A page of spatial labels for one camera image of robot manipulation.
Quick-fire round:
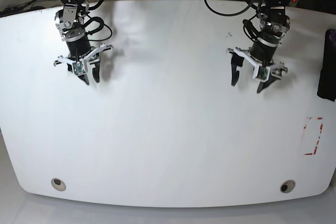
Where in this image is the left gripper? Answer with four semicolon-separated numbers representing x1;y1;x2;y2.
230;6;290;93

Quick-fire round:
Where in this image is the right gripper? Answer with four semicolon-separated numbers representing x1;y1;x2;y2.
55;4;100;85

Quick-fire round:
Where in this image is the black printed T-shirt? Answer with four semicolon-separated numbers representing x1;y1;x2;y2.
317;29;335;102

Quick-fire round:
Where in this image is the red tape rectangle marker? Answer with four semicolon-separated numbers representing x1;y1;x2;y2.
300;117;323;156

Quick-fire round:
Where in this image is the left table grommet hole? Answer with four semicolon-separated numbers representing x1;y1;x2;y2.
51;178;66;191

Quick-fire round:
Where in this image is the table grommet hole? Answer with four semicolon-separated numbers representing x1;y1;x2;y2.
51;178;66;191
280;180;296;194

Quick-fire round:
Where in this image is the right table grommet hole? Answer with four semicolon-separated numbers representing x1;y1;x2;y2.
280;180;296;194

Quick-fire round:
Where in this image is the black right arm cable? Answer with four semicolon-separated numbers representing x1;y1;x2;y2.
85;0;113;41

